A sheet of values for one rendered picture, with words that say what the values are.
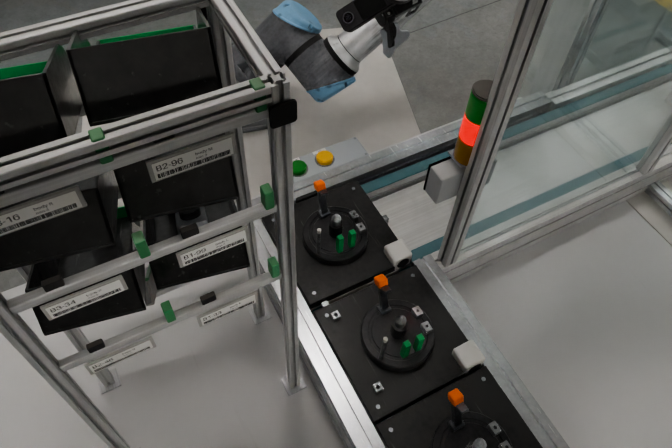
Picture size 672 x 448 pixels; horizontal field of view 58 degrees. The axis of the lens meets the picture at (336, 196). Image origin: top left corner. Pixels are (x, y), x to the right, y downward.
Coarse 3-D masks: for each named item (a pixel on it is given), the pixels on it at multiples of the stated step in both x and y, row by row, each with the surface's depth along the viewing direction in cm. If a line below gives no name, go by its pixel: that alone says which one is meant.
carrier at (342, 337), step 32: (416, 288) 122; (320, 320) 117; (352, 320) 117; (384, 320) 115; (416, 320) 116; (448, 320) 118; (352, 352) 113; (384, 352) 108; (416, 352) 112; (448, 352) 114; (480, 352) 112; (352, 384) 110; (384, 384) 110; (416, 384) 110; (448, 384) 112; (384, 416) 106
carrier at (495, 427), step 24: (456, 384) 110; (480, 384) 110; (408, 408) 107; (432, 408) 107; (480, 408) 108; (504, 408) 108; (384, 432) 105; (408, 432) 105; (432, 432) 105; (456, 432) 103; (480, 432) 103; (504, 432) 103; (528, 432) 105
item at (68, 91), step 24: (0, 72) 76; (24, 72) 77; (48, 72) 53; (72, 72) 66; (0, 96) 52; (24, 96) 52; (48, 96) 53; (72, 96) 62; (0, 120) 52; (24, 120) 53; (48, 120) 54; (72, 120) 59; (0, 144) 53; (24, 144) 54
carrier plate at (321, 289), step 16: (336, 192) 136; (352, 192) 137; (304, 208) 133; (352, 208) 134; (368, 208) 134; (272, 224) 130; (368, 224) 131; (384, 224) 132; (272, 240) 130; (368, 240) 129; (384, 240) 129; (304, 256) 126; (368, 256) 126; (384, 256) 126; (304, 272) 123; (320, 272) 124; (336, 272) 124; (352, 272) 124; (368, 272) 124; (384, 272) 125; (304, 288) 121; (320, 288) 121; (336, 288) 121; (352, 288) 123
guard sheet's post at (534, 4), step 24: (528, 0) 78; (552, 0) 77; (528, 24) 78; (504, 48) 84; (528, 48) 82; (504, 72) 87; (504, 96) 88; (504, 120) 93; (480, 144) 99; (480, 168) 101; (480, 192) 108; (456, 216) 116; (456, 240) 119
